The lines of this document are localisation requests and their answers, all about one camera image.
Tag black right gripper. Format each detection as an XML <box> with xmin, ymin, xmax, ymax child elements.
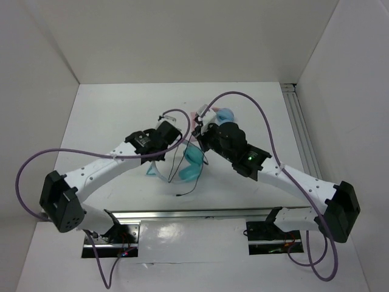
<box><xmin>191</xmin><ymin>121</ymin><xmax>235</xmax><ymax>162</ymax></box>

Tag black teal headphone audio cable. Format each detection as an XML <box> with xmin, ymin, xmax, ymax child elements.
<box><xmin>167</xmin><ymin>133</ymin><xmax>210</xmax><ymax>197</ymax></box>

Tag teal cat-ear headphones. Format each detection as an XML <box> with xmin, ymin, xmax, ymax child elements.
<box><xmin>146</xmin><ymin>140</ymin><xmax>208</xmax><ymax>184</ymax></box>

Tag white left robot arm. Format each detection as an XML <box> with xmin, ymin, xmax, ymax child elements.
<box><xmin>40</xmin><ymin>121</ymin><xmax>182</xmax><ymax>243</ymax></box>

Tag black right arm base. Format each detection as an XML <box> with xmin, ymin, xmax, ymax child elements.
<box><xmin>243</xmin><ymin>221</ymin><xmax>304</xmax><ymax>256</ymax></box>

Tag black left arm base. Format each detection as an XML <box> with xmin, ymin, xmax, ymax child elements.
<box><xmin>81</xmin><ymin>223</ymin><xmax>140</xmax><ymax>259</ymax></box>

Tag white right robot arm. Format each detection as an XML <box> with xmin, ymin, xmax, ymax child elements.
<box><xmin>193</xmin><ymin>122</ymin><xmax>360</xmax><ymax>243</ymax></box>

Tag pink blue cat-ear headphones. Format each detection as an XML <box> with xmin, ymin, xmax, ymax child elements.
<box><xmin>190</xmin><ymin>107</ymin><xmax>235</xmax><ymax>125</ymax></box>

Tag white front cover plate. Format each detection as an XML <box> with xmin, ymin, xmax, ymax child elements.
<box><xmin>137</xmin><ymin>219</ymin><xmax>249</xmax><ymax>263</ymax></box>

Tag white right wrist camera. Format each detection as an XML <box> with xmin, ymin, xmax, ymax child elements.
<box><xmin>194</xmin><ymin>104</ymin><xmax>216</xmax><ymax>125</ymax></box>

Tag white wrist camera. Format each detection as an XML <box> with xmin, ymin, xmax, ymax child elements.
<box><xmin>194</xmin><ymin>104</ymin><xmax>216</xmax><ymax>125</ymax></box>
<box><xmin>158</xmin><ymin>115</ymin><xmax>177</xmax><ymax>125</ymax></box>

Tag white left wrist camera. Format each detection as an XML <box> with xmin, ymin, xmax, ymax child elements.
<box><xmin>158</xmin><ymin>115</ymin><xmax>177</xmax><ymax>125</ymax></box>

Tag aluminium front rail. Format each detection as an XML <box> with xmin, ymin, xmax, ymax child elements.
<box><xmin>112</xmin><ymin>207</ymin><xmax>312</xmax><ymax>224</ymax></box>

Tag aluminium side rail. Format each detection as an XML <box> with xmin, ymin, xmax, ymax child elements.
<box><xmin>280</xmin><ymin>83</ymin><xmax>322</xmax><ymax>179</ymax></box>

